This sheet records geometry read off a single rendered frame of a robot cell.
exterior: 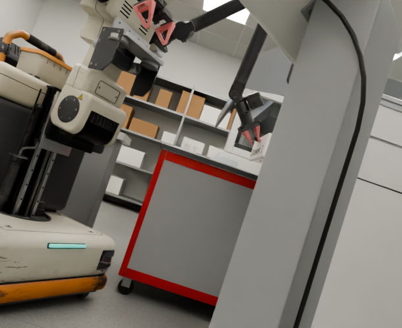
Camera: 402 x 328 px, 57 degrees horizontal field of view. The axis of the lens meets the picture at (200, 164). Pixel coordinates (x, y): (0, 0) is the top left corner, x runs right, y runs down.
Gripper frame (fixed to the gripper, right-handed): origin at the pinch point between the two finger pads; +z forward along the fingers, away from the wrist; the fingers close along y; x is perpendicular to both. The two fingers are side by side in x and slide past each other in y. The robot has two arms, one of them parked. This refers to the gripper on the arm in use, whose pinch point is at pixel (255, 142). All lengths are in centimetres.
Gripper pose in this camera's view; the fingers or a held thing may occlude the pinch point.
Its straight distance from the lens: 173.0
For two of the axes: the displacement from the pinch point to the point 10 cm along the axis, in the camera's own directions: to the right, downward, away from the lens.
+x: -0.4, 0.2, 10.0
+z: 3.6, 9.3, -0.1
